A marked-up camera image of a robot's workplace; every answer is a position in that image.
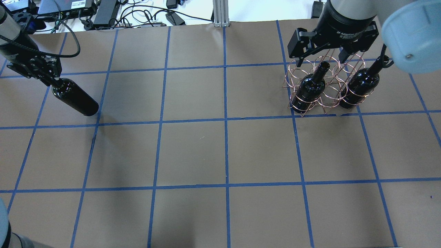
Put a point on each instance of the aluminium frame post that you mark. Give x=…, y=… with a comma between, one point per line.
x=221, y=15

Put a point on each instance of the black power adapter brick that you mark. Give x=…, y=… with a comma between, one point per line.
x=106, y=13

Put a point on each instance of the dark wine bottle in basket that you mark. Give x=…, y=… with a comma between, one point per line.
x=310, y=89

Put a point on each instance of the dark glass wine bottle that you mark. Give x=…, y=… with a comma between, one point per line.
x=74, y=96

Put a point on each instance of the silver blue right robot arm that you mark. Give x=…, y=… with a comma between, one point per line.
x=410, y=29

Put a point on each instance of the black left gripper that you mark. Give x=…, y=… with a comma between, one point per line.
x=21, y=51

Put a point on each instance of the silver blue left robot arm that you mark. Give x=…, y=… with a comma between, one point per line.
x=15, y=40

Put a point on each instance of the copper wire wine basket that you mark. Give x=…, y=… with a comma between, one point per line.
x=335, y=81

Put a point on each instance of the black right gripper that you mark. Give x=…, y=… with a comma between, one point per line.
x=339, y=28

